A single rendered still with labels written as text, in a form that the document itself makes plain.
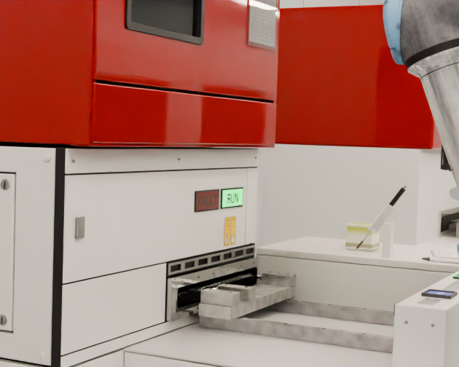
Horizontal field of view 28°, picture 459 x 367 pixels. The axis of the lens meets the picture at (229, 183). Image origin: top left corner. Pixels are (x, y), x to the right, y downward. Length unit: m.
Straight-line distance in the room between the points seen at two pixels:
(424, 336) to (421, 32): 0.53
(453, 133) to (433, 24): 0.18
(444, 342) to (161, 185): 0.67
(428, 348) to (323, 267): 0.68
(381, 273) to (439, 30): 0.90
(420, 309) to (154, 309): 0.59
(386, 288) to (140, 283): 0.66
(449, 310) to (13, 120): 0.86
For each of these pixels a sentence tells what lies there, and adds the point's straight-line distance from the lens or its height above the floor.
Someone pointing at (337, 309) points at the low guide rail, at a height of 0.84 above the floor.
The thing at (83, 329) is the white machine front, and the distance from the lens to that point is 1.74.
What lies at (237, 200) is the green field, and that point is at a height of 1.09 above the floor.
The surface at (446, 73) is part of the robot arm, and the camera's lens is 1.50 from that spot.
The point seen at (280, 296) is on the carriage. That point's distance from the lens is 2.24.
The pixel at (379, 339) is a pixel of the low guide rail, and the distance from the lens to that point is 1.92.
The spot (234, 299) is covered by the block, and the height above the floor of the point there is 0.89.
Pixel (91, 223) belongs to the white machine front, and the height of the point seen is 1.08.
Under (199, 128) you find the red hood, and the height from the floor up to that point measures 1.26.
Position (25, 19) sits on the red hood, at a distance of 1.73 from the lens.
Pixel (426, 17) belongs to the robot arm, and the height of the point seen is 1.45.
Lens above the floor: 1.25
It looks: 3 degrees down
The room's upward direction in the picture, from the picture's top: 2 degrees clockwise
